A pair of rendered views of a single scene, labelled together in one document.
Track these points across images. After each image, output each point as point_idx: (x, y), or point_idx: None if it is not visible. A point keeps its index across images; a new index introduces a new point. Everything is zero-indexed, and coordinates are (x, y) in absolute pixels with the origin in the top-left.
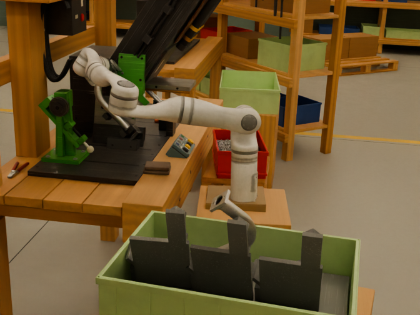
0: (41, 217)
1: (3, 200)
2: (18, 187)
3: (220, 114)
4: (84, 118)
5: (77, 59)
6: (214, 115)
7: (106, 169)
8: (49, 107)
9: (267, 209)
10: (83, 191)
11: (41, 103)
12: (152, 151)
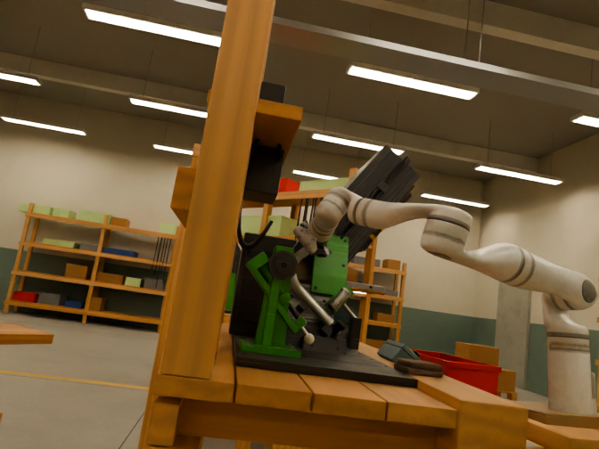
0: (276, 439)
1: (233, 393)
2: (244, 376)
3: (561, 273)
4: (250, 315)
5: (328, 198)
6: (554, 273)
7: (348, 365)
8: (259, 269)
9: None
10: (356, 387)
11: (252, 260)
12: (365, 357)
